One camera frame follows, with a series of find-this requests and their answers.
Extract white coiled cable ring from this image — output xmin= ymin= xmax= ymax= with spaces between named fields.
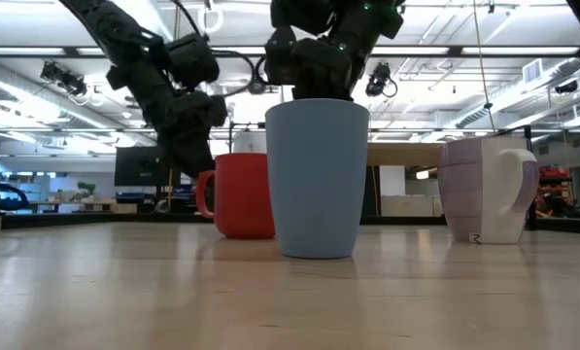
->
xmin=199 ymin=4 xmax=224 ymax=34

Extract beige cabinet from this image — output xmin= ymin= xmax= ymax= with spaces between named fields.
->
xmin=380 ymin=193 xmax=441 ymax=218

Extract white and purple mug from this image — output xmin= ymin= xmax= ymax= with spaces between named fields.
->
xmin=437 ymin=135 xmax=541 ymax=245

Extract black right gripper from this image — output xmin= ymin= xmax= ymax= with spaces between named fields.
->
xmin=292 ymin=41 xmax=355 ymax=102

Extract light blue handleless cup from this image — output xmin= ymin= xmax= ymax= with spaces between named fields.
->
xmin=264 ymin=98 xmax=371 ymax=260

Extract green potted plant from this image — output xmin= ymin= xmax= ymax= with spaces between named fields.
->
xmin=70 ymin=181 xmax=97 ymax=203

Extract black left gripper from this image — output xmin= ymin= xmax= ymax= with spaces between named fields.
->
xmin=157 ymin=90 xmax=228 ymax=179

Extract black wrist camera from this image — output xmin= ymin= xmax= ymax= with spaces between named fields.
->
xmin=165 ymin=32 xmax=222 ymax=91
xmin=263 ymin=26 xmax=298 ymax=88

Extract black overhead light bar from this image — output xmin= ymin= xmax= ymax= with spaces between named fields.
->
xmin=0 ymin=45 xmax=580 ymax=59

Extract blue crate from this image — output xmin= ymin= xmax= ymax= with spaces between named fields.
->
xmin=115 ymin=192 xmax=155 ymax=204

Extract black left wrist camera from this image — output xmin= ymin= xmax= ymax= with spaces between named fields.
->
xmin=165 ymin=32 xmax=222 ymax=91

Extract red ceramic mug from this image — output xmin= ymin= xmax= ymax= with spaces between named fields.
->
xmin=195 ymin=153 xmax=276 ymax=240

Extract black ceiling camera with cable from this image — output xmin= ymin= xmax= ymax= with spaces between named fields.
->
xmin=365 ymin=61 xmax=398 ymax=98

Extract wooden background desk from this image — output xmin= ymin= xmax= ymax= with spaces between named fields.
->
xmin=26 ymin=198 xmax=139 ymax=215

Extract white air vent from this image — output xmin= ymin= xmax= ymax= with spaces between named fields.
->
xmin=522 ymin=57 xmax=544 ymax=85

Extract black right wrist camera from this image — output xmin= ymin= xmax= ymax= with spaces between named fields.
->
xmin=263 ymin=26 xmax=298 ymax=88

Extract black ceiling camera rig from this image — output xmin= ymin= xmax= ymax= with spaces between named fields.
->
xmin=40 ymin=61 xmax=87 ymax=97

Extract black left camera cable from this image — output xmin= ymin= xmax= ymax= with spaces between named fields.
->
xmin=211 ymin=46 xmax=260 ymax=96

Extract black partition panels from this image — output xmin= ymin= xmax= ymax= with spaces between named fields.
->
xmin=361 ymin=164 xmax=382 ymax=218

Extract wooden shelf with black legs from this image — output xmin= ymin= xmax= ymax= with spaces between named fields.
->
xmin=366 ymin=124 xmax=537 ymax=231

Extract rack with red bins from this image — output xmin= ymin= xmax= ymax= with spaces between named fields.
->
xmin=536 ymin=164 xmax=573 ymax=218

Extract thin hanging grey cord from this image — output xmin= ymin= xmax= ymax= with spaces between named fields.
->
xmin=472 ymin=0 xmax=495 ymax=133

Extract black computer monitor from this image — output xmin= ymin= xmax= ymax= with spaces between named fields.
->
xmin=114 ymin=146 xmax=172 ymax=188

